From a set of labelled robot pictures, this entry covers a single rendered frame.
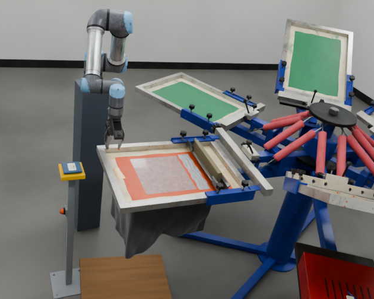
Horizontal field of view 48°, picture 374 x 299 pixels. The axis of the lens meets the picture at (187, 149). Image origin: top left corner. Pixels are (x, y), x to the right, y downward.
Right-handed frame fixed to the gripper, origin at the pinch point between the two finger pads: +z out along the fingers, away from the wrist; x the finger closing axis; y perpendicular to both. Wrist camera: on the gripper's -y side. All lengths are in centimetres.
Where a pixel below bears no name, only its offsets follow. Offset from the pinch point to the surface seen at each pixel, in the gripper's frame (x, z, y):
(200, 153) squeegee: -56, 11, 2
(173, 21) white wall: -186, 42, 374
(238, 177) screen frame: -72, 15, -18
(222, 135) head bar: -80, 10, 20
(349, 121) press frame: -146, -18, -17
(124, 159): -12.1, 18.7, 14.0
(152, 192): -18.3, 18.6, -18.7
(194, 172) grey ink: -49, 18, -6
